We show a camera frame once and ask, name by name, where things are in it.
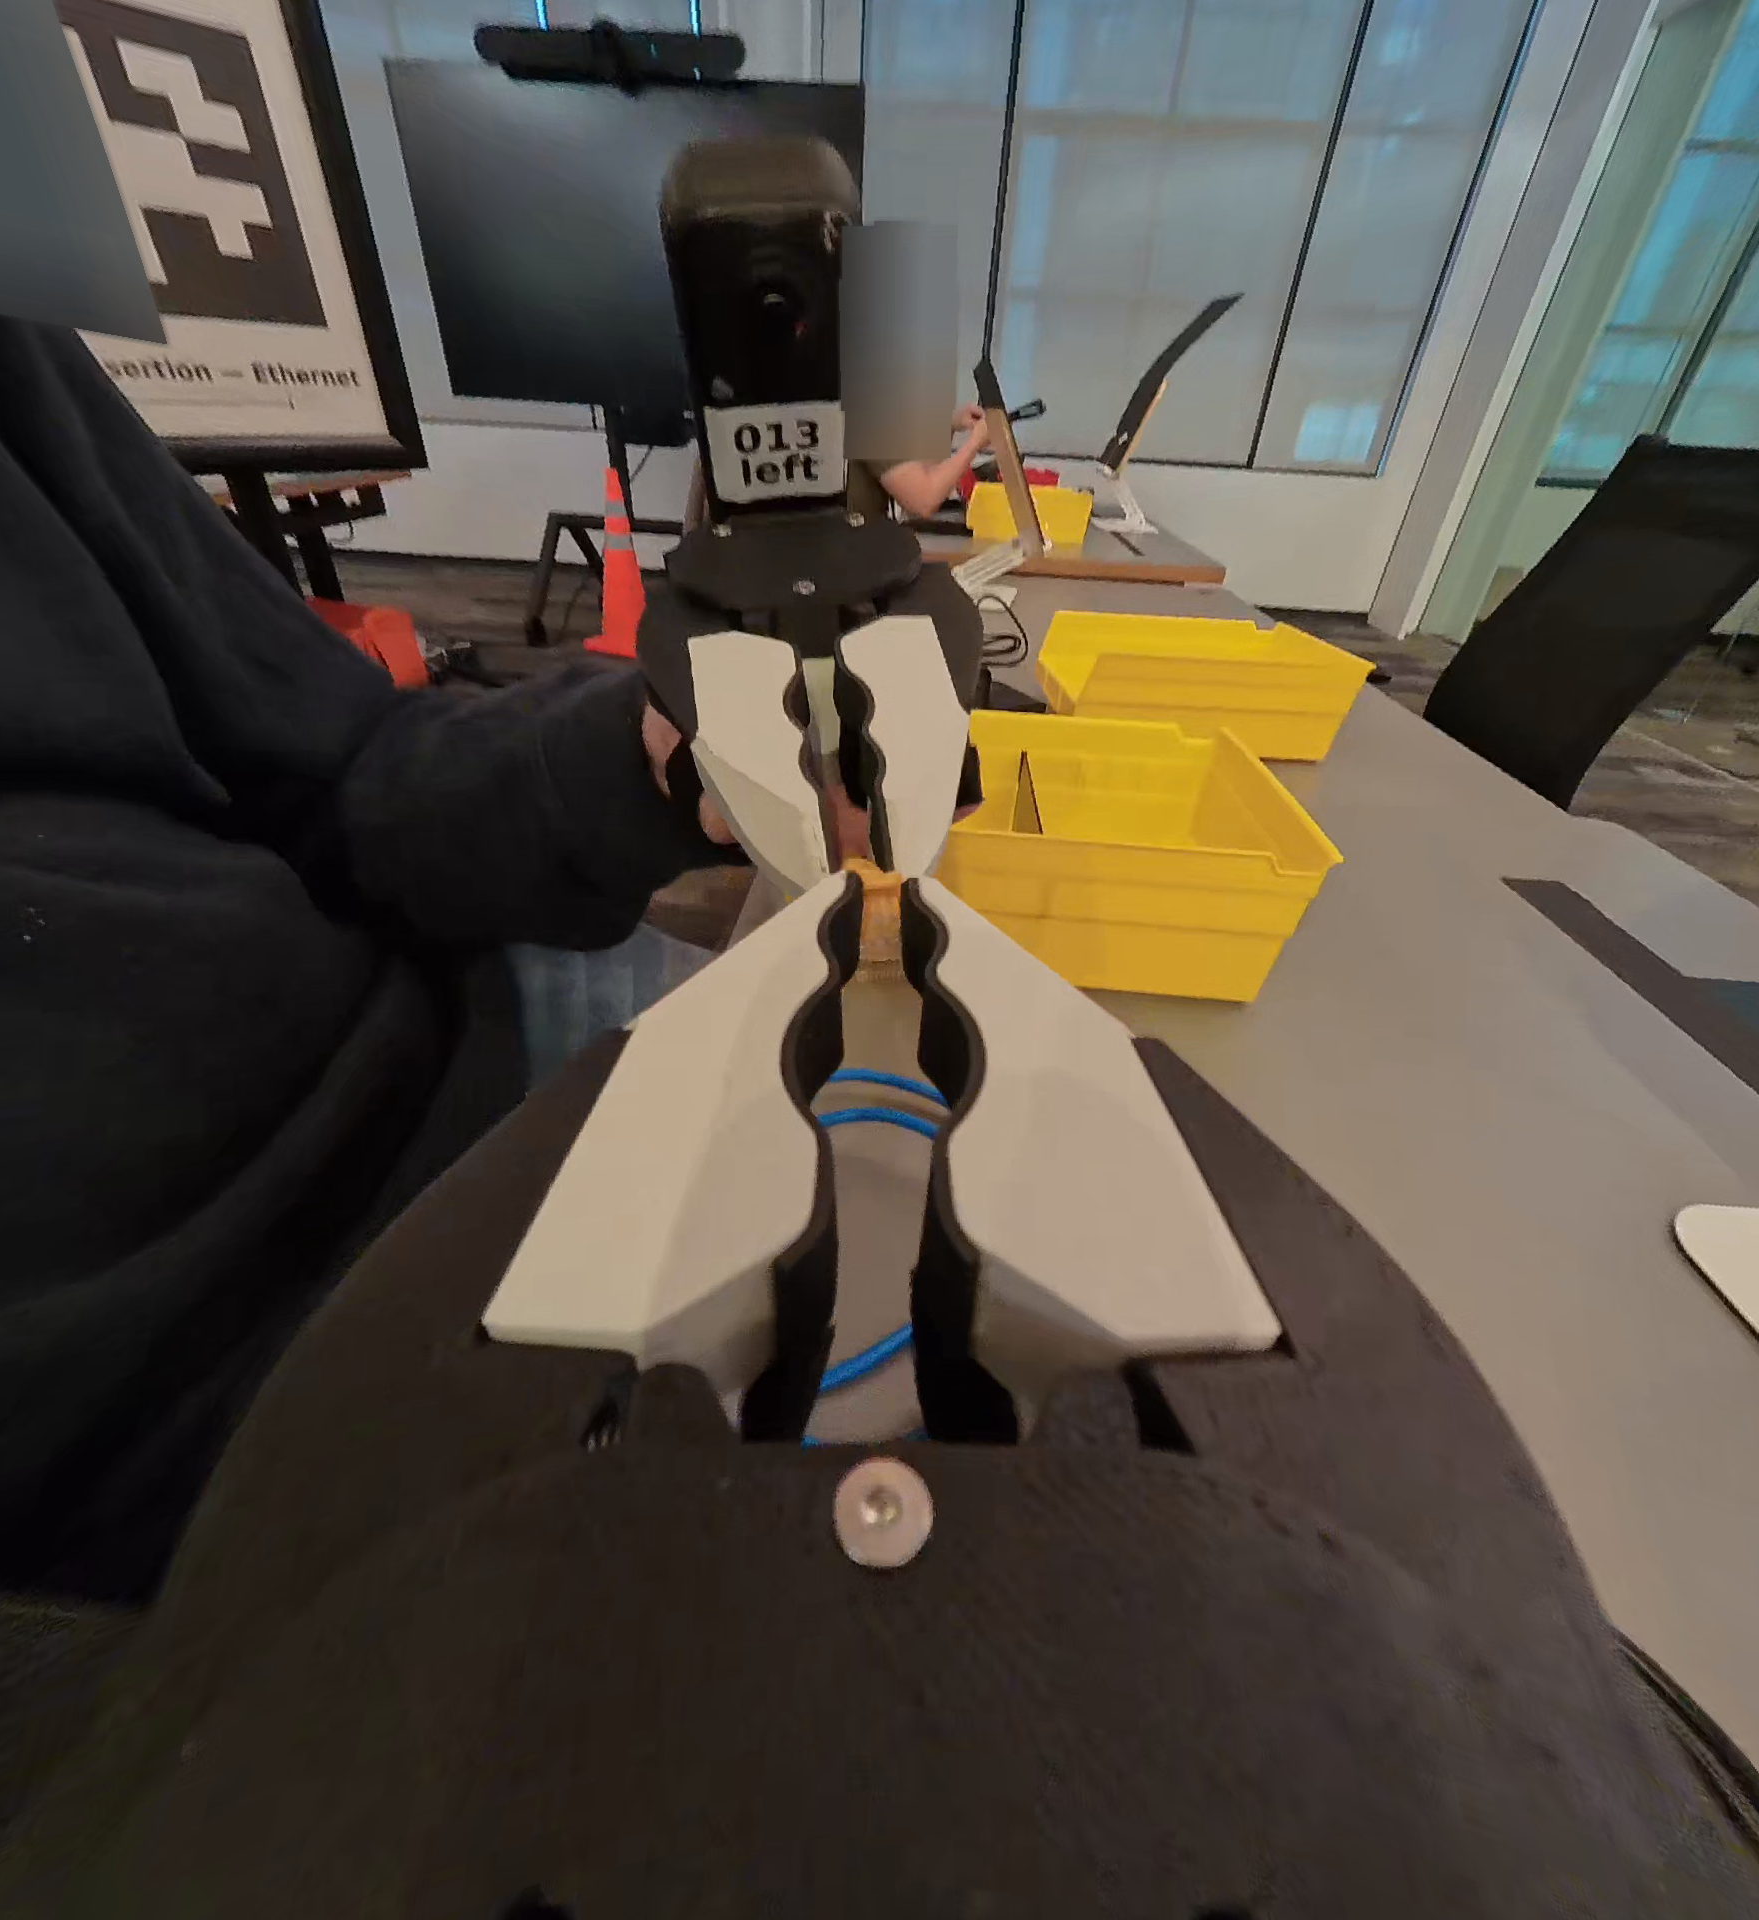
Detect person's blue jeans leg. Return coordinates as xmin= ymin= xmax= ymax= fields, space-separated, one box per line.
xmin=511 ymin=918 xmax=745 ymax=1082

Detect black camera bar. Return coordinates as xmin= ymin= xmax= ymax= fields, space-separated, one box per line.
xmin=473 ymin=19 xmax=749 ymax=96

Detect red case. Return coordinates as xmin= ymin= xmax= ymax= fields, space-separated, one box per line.
xmin=305 ymin=599 xmax=433 ymax=695

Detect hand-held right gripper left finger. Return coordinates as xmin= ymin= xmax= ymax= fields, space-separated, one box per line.
xmin=477 ymin=872 xmax=863 ymax=1445

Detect person in dark sweater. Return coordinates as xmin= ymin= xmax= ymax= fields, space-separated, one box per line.
xmin=0 ymin=300 xmax=641 ymax=1599

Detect yellow plastic bin with divider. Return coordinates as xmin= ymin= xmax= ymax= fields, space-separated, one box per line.
xmin=935 ymin=708 xmax=1344 ymax=1003

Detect black wall monitor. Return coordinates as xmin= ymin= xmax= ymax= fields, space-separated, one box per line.
xmin=383 ymin=55 xmax=869 ymax=448

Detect framed black white poster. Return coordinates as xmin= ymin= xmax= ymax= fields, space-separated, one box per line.
xmin=53 ymin=0 xmax=431 ymax=479

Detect black office chair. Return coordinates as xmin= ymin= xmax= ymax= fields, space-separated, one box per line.
xmin=1422 ymin=433 xmax=1759 ymax=812

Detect orange ethernet cable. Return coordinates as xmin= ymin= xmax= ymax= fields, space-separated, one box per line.
xmin=837 ymin=857 xmax=913 ymax=984

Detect small yellow plastic bin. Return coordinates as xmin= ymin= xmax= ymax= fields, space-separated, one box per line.
xmin=963 ymin=479 xmax=1095 ymax=551

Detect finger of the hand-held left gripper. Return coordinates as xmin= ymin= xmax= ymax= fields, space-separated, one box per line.
xmin=685 ymin=625 xmax=839 ymax=901
xmin=833 ymin=611 xmax=973 ymax=876

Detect short black curved stand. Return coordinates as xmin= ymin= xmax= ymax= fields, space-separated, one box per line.
xmin=969 ymin=355 xmax=1049 ymax=560

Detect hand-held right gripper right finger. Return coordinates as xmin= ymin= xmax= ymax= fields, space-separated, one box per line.
xmin=901 ymin=872 xmax=1284 ymax=1445

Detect tall black curved stand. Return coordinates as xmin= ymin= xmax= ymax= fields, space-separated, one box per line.
xmin=1095 ymin=291 xmax=1246 ymax=529

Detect person's left hand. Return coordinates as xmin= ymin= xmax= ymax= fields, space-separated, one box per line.
xmin=639 ymin=704 xmax=749 ymax=849

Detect blue ethernet cable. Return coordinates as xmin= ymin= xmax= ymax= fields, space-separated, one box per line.
xmin=801 ymin=1064 xmax=959 ymax=1445

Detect person's left forearm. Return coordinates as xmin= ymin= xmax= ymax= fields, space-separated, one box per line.
xmin=339 ymin=660 xmax=693 ymax=950

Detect orange traffic cone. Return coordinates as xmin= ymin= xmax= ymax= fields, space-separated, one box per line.
xmin=581 ymin=467 xmax=651 ymax=661

